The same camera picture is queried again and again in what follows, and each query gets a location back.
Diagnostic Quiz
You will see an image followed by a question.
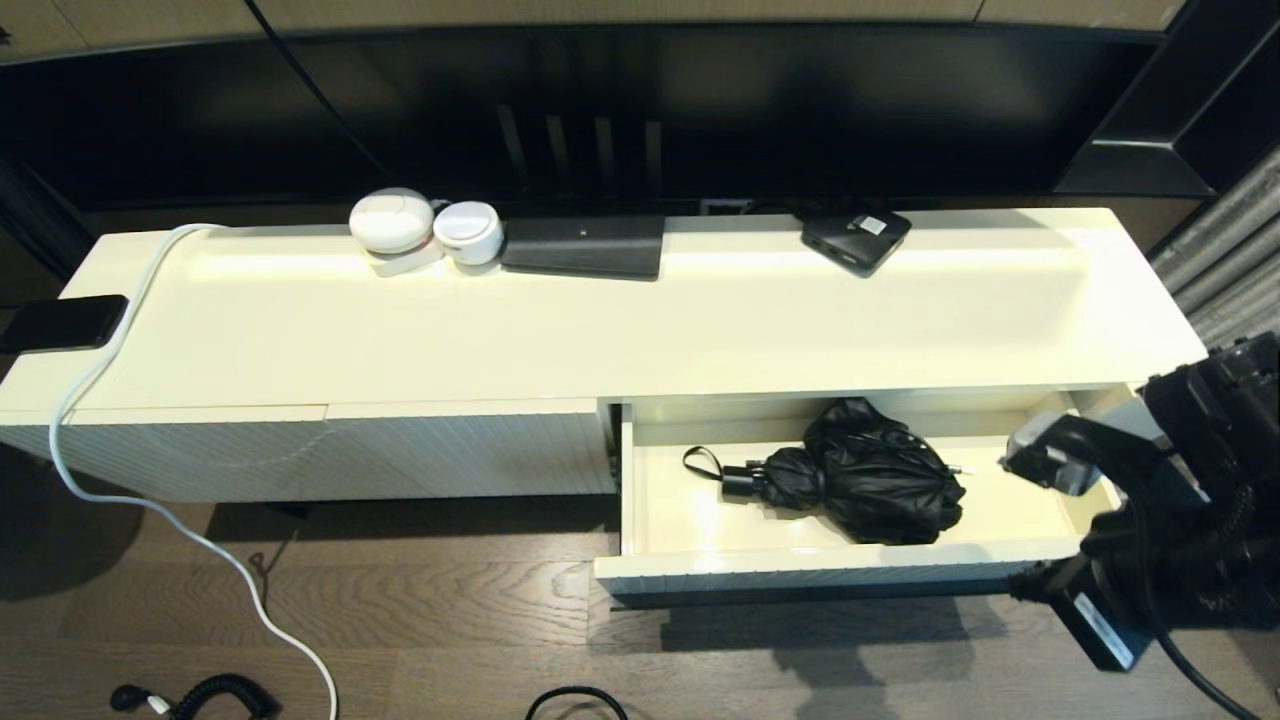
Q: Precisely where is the small black box white label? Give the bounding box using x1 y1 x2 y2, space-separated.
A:
800 207 913 278

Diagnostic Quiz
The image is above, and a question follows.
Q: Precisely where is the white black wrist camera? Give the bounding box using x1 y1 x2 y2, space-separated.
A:
1000 412 1106 498

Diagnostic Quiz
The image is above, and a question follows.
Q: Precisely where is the large white round device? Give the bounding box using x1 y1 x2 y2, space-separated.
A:
349 187 437 254

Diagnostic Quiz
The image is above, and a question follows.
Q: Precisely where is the grey curtain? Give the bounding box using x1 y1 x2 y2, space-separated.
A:
1150 145 1280 351

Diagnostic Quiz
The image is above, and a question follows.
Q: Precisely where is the flat black rectangular box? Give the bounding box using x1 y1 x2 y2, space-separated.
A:
500 214 667 279

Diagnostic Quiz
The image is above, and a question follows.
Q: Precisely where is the black television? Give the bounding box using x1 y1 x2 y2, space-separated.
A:
0 25 1166 216

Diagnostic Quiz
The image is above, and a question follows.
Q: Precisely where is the black umbrella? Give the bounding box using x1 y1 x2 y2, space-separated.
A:
683 398 968 547

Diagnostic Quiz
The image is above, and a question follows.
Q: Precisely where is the thick white cable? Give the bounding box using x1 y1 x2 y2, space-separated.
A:
50 222 339 720

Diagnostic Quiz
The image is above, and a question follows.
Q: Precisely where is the thin dark metal rod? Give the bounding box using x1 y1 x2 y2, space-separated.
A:
612 576 1021 607

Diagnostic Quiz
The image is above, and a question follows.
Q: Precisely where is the black shelf unit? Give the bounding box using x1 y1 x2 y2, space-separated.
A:
1050 0 1280 199

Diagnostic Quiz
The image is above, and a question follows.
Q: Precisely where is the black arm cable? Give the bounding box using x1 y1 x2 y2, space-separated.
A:
1140 500 1261 720

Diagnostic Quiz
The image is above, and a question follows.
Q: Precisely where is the thin black wall cable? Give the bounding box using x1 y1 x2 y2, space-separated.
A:
244 0 393 183

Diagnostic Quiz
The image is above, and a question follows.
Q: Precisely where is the black coiled cable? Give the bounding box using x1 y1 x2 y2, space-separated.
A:
110 674 283 720

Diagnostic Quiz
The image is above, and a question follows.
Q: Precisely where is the white ribbed drawer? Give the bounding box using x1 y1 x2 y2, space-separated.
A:
595 385 1171 598

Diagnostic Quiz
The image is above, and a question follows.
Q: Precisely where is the small white round device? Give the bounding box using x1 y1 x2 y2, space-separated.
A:
433 200 506 266

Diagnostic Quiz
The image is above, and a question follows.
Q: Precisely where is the white TV cabinet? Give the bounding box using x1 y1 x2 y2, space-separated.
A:
0 207 1211 504

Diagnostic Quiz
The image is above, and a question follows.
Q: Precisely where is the black phone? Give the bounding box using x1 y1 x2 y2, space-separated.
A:
0 293 131 354

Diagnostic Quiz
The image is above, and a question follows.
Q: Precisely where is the black looped floor cable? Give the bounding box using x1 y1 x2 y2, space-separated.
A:
525 686 629 720

